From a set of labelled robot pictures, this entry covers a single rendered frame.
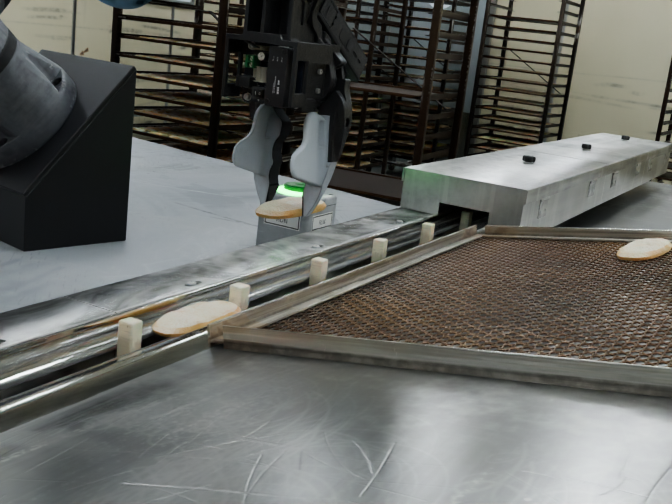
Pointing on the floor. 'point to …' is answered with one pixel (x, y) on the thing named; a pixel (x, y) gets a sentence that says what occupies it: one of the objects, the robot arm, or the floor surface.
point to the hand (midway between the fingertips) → (291, 196)
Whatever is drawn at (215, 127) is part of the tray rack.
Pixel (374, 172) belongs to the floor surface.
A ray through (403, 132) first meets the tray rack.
